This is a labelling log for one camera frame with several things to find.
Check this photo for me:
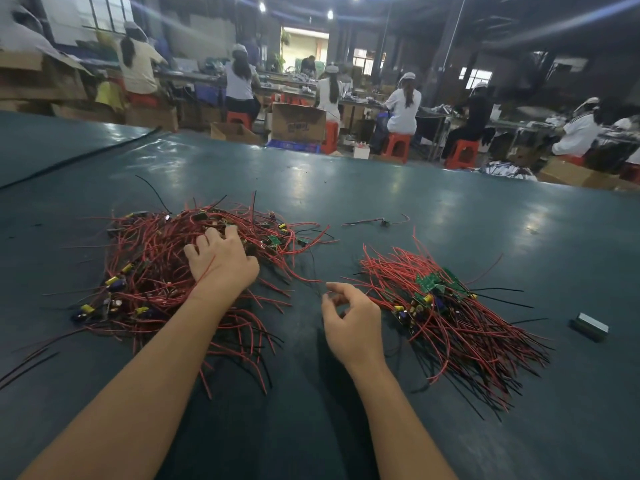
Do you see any person's left hand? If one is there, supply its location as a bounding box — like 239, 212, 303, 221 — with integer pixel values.
183, 225, 261, 301

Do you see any person's right hand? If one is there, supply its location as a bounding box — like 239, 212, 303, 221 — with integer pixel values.
321, 281, 386, 376

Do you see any pile of red-wired boards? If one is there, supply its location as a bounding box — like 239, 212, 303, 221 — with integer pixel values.
0, 189, 336, 401

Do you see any lone wired component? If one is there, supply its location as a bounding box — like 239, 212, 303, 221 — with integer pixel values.
345, 213, 411, 230

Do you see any sorted bundle of wired boards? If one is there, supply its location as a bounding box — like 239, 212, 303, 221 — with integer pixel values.
355, 233, 551, 414

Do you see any person's left forearm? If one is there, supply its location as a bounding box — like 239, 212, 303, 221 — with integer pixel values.
18, 279, 236, 480

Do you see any person's right forearm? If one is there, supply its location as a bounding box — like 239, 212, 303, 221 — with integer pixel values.
350, 359, 459, 480

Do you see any blue plastic crate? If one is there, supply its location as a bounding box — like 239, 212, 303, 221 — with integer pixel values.
266, 141, 324, 155

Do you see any dark green table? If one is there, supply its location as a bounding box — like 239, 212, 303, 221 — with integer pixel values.
0, 111, 640, 480

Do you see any yellow sack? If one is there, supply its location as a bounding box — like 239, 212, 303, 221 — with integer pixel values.
95, 81, 126, 111

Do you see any heap of black white items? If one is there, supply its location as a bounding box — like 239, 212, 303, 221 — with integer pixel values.
481, 161, 538, 182

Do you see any small black grey block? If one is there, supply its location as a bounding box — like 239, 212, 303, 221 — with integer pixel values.
570, 313, 610, 343

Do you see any large open cardboard box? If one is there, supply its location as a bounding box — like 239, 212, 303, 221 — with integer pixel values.
0, 49, 91, 101

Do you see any grid window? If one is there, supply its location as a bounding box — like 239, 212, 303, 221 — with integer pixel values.
80, 0, 139, 34

